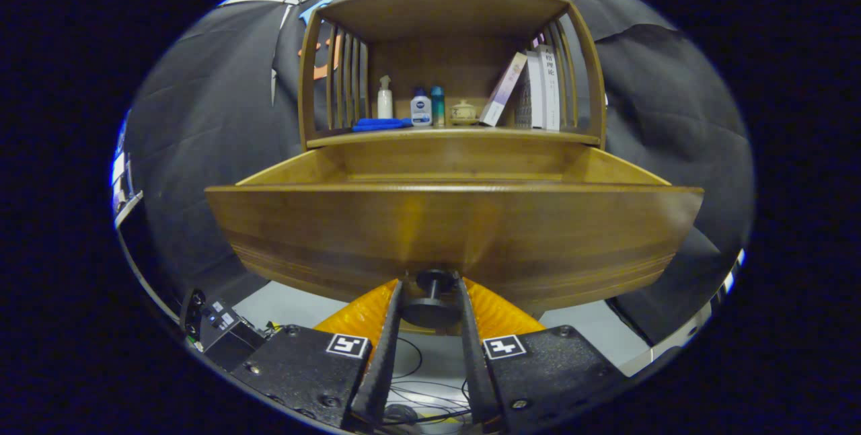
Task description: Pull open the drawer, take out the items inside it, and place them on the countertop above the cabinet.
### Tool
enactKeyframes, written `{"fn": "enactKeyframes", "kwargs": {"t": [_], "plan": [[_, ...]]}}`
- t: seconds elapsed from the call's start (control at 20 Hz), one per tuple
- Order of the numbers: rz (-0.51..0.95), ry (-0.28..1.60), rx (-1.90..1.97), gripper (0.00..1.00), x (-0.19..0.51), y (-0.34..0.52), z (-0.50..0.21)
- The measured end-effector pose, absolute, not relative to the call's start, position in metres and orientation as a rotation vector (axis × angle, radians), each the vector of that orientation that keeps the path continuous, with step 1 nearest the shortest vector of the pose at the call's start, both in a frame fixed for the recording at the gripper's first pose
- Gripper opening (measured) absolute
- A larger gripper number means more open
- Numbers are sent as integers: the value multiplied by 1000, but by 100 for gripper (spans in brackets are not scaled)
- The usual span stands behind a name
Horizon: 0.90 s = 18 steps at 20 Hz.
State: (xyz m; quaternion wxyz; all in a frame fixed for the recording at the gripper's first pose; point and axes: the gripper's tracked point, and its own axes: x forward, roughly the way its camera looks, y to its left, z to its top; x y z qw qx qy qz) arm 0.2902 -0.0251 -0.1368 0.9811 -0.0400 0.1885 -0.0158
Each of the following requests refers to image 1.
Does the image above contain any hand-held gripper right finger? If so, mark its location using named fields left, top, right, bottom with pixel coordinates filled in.
left=457, top=277, right=630, bottom=434

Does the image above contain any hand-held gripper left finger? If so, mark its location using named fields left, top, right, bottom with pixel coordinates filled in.
left=229, top=278, right=404, bottom=430

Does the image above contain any wooden drawer with black knob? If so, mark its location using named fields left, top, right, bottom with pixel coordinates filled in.
left=204, top=146, right=705, bottom=329

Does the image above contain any wooden countertop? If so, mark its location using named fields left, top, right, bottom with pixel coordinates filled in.
left=306, top=122, right=601, bottom=149

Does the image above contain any brown wooden cabinet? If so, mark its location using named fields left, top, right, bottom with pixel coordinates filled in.
left=298, top=0, right=607, bottom=151

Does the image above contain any black electronic box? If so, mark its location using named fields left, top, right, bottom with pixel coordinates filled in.
left=180, top=289, right=266, bottom=372

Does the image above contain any blue folded cloth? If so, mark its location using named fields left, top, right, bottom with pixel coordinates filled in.
left=352, top=118, right=413, bottom=133

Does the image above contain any lidded ceramic tea cup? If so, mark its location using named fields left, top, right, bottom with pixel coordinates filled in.
left=449, top=100, right=479, bottom=126

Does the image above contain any white bottle with blue cap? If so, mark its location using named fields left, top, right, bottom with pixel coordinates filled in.
left=410, top=88, right=433, bottom=127

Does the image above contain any white pump bottle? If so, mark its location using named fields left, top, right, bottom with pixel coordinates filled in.
left=377, top=75, right=394, bottom=120

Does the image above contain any dark patterned book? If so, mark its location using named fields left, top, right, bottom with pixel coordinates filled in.
left=515, top=69, right=533, bottom=128

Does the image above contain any purple cover book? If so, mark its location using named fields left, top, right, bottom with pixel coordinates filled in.
left=479, top=52, right=529, bottom=128

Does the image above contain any plain white book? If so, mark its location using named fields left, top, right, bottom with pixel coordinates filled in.
left=527, top=50, right=546, bottom=129

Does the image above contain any white book with black characters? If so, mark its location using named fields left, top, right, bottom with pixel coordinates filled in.
left=536, top=44, right=562, bottom=132

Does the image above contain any tangle of black floor cables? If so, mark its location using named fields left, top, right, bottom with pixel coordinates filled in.
left=383, top=338, right=472, bottom=426

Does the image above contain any white frame rail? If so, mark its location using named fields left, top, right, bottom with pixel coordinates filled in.
left=619, top=250, right=746, bottom=377

